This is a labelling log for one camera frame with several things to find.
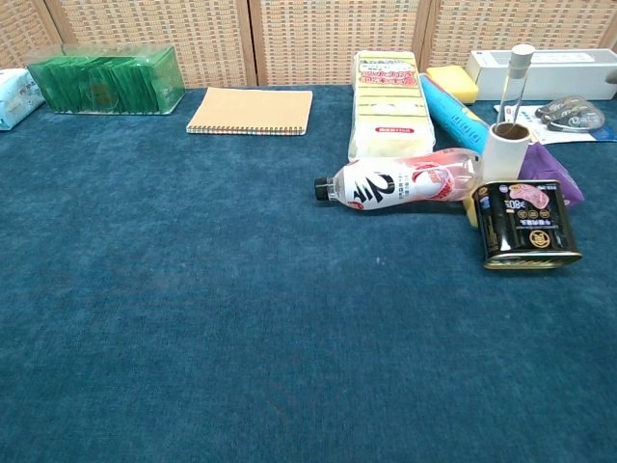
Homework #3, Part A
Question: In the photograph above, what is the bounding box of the correction tape blister pack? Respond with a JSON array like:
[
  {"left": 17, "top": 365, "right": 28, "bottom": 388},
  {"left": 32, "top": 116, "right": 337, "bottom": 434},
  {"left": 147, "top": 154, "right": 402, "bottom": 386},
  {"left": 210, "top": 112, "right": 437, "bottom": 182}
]
[{"left": 493, "top": 94, "right": 617, "bottom": 146}]

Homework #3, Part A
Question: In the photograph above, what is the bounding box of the yellow sponge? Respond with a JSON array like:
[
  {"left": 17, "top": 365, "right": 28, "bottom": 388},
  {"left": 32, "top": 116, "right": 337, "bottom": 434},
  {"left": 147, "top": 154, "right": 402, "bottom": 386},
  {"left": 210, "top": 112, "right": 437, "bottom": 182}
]
[{"left": 425, "top": 65, "right": 480, "bottom": 104}]

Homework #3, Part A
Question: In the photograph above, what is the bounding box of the blue cling film roll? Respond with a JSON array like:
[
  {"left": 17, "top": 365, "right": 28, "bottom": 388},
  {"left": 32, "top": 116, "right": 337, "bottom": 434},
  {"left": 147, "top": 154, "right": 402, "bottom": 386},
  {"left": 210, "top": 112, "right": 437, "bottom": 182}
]
[{"left": 417, "top": 72, "right": 500, "bottom": 157}]

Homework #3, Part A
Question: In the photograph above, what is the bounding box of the transparent test tube grey stopper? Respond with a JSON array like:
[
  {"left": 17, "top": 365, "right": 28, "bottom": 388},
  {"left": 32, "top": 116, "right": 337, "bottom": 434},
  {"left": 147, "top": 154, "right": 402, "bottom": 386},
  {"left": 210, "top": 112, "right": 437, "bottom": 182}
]
[{"left": 496, "top": 43, "right": 537, "bottom": 130}]

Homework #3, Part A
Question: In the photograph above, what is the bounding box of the yellow sponge multipack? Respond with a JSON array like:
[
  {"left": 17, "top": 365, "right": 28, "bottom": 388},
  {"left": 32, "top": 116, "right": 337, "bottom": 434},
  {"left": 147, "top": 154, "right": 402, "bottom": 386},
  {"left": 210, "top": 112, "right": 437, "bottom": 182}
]
[{"left": 347, "top": 51, "right": 438, "bottom": 162}]

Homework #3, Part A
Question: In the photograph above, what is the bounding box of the white power strip box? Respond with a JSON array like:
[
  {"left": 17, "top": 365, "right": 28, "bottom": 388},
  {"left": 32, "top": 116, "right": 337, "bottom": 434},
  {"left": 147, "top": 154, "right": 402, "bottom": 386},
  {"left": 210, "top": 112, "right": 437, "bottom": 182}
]
[{"left": 464, "top": 47, "right": 617, "bottom": 101}]

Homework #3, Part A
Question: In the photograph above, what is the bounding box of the tan spiral notebook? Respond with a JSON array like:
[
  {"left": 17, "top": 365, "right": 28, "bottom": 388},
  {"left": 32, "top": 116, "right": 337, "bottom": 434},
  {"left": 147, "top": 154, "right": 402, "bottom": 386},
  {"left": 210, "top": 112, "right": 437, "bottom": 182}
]
[{"left": 185, "top": 87, "right": 314, "bottom": 137}]

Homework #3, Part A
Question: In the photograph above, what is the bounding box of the clear box of green packets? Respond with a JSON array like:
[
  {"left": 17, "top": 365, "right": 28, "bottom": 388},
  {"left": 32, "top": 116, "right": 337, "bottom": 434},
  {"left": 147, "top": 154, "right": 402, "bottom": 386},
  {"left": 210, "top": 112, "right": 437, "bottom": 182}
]
[{"left": 25, "top": 42, "right": 187, "bottom": 117}]

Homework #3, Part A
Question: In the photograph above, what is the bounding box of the purple box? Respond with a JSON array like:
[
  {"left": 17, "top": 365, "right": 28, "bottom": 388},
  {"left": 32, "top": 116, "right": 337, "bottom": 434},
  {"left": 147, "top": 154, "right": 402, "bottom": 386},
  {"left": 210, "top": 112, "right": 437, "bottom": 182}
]
[{"left": 519, "top": 141, "right": 586, "bottom": 209}]

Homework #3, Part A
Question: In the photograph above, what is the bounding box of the blue table cloth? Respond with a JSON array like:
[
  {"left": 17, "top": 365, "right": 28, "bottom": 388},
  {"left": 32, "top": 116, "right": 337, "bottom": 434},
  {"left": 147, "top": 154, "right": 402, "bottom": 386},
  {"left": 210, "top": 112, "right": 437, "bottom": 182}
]
[{"left": 0, "top": 85, "right": 617, "bottom": 463}]

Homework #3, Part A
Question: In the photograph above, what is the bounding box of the light blue wet wipes pack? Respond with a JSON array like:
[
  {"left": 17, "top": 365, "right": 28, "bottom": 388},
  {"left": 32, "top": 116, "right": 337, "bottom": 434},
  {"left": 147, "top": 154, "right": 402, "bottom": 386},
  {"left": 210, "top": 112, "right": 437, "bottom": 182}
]
[{"left": 0, "top": 68, "right": 46, "bottom": 133}]

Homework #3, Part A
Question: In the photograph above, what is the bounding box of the black luncheon meat can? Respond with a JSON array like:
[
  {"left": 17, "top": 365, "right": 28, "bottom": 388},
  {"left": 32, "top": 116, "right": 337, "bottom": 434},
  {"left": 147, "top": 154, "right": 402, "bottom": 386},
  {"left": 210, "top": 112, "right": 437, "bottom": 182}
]
[{"left": 470, "top": 178, "right": 583, "bottom": 272}]

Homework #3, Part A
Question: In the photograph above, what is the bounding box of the white roll with cardboard core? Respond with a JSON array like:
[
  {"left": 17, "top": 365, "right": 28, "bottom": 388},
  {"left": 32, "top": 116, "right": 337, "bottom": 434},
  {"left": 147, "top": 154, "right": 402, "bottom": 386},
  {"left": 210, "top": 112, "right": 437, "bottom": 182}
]
[{"left": 481, "top": 122, "right": 533, "bottom": 185}]

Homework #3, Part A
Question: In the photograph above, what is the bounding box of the white pink drink bottle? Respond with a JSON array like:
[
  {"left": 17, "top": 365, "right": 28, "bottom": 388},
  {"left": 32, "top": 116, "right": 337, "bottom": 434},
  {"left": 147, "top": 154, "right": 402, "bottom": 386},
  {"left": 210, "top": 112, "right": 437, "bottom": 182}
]
[{"left": 313, "top": 148, "right": 484, "bottom": 212}]

